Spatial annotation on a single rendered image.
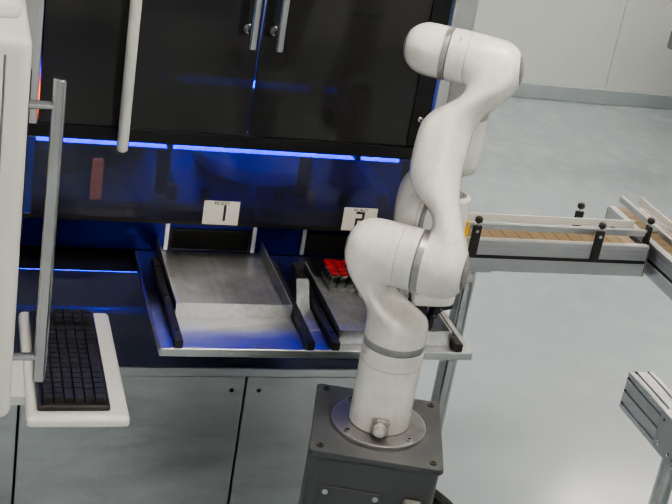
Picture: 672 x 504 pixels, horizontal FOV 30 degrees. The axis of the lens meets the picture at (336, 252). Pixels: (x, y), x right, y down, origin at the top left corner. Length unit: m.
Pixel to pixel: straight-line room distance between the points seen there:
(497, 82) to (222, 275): 0.94
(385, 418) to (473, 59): 0.70
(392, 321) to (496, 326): 2.70
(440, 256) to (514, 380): 2.41
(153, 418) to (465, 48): 1.33
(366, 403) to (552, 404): 2.19
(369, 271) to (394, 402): 0.27
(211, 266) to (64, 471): 0.65
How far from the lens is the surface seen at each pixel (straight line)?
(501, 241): 3.31
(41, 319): 2.40
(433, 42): 2.35
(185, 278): 2.92
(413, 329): 2.35
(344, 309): 2.88
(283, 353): 2.67
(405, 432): 2.48
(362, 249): 2.30
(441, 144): 2.31
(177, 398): 3.16
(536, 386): 4.65
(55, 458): 3.22
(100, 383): 2.57
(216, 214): 2.94
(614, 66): 8.55
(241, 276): 2.96
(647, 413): 3.60
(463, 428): 4.28
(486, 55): 2.33
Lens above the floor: 2.14
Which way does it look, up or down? 23 degrees down
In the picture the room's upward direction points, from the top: 10 degrees clockwise
